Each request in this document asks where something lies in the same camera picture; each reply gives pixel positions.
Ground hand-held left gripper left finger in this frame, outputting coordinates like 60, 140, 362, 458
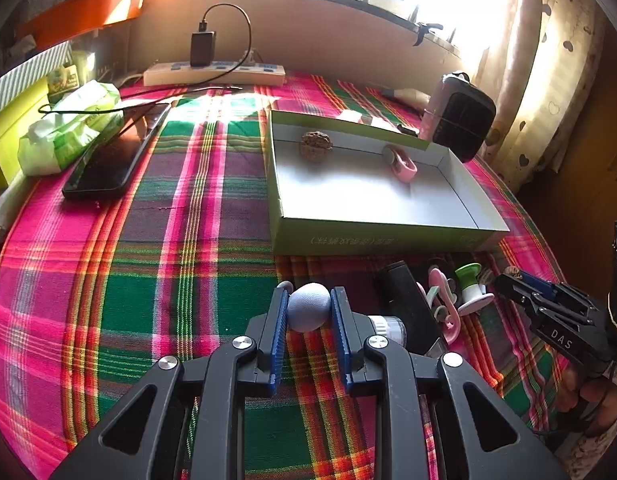
48, 287, 290, 480

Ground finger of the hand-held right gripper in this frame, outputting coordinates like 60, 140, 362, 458
509, 269, 597, 311
493, 274, 585, 329

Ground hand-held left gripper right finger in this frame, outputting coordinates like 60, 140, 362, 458
330, 287, 559, 480

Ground white ribbed cap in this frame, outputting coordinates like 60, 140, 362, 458
367, 314, 407, 346

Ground grey round ball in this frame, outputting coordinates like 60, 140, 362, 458
286, 283, 333, 333

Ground green and white spool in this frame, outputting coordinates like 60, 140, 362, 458
455, 262, 494, 317

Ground pink ear hook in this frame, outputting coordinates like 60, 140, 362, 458
427, 267, 462, 345

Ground green cardboard box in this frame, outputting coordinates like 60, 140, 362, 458
266, 109, 510, 256

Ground person's right hand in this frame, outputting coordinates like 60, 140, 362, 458
561, 374, 617, 435

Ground black handheld device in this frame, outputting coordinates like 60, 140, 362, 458
377, 260, 457, 361

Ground wooden cabinet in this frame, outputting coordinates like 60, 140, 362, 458
519, 80, 617, 246

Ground plaid tablecloth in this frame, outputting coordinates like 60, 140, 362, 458
0, 72, 564, 480

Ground pink and black heater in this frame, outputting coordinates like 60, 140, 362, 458
421, 71, 497, 163

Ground heart-print curtain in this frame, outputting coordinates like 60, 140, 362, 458
481, 0, 609, 191

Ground black smartphone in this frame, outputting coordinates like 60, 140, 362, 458
62, 102, 172, 200

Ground white power strip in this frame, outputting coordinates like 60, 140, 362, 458
143, 60, 286, 87

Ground green tissue pack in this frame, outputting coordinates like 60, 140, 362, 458
18, 80, 123, 177

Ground black charger adapter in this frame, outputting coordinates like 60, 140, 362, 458
190, 31, 216, 67

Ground yellow-green box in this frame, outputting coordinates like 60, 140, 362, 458
0, 77, 52, 193

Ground striped white box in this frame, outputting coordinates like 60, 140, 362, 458
0, 40, 72, 121

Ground orange plastic tray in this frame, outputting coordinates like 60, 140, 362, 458
16, 0, 146, 51

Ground pink ring-shaped gadget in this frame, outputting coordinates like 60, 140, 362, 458
381, 144, 418, 183

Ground beige-handled brush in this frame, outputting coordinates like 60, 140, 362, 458
381, 87, 432, 111

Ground black charging cable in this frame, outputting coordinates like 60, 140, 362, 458
38, 4, 252, 113

